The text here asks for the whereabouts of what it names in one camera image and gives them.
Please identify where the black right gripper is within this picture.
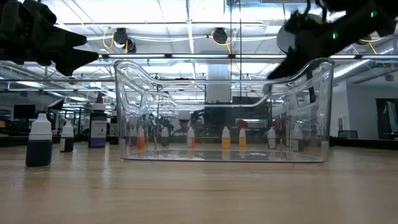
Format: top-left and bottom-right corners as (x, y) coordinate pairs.
(266, 9), (346, 80)

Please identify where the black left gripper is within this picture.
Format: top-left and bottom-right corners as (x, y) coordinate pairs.
(12, 0), (99, 77)

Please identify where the large purple food coloring bottle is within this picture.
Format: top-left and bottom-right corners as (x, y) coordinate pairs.
(88, 92), (108, 149)

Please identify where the small dark food coloring bottle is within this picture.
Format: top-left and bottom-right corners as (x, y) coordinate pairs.
(160, 126), (170, 147)
(59, 119), (75, 153)
(129, 125), (138, 147)

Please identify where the small yellow food coloring bottle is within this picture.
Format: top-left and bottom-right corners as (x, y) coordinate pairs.
(221, 126), (231, 150)

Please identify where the large blue food coloring bottle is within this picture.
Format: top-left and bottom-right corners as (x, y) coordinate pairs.
(25, 113), (53, 167)

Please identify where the clear plastic bin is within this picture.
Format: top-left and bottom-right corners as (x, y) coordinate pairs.
(113, 57), (335, 164)

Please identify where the small red-orange food coloring bottle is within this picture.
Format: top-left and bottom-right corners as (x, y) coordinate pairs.
(136, 124), (146, 151)

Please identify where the grey horizontal pipe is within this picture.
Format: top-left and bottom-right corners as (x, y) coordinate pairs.
(0, 77), (327, 84)

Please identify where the tilted black monitor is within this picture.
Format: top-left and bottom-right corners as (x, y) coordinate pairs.
(45, 98), (65, 111)

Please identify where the thin black vertical pole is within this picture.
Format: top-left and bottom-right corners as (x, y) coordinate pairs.
(229, 0), (233, 103)
(238, 0), (243, 80)

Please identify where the long linear ceiling light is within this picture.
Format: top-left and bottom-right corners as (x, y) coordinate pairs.
(98, 53), (398, 60)

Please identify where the dark window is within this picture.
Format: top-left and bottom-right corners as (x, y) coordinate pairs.
(375, 98), (398, 141)

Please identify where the black ceiling cable reel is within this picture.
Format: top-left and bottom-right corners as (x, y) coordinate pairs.
(212, 27), (229, 45)
(111, 27), (129, 49)

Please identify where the silver ceiling duct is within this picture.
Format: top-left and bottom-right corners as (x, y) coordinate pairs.
(332, 46), (398, 88)

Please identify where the black aluminium rig frame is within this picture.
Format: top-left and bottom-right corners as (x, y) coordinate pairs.
(0, 133), (398, 152)

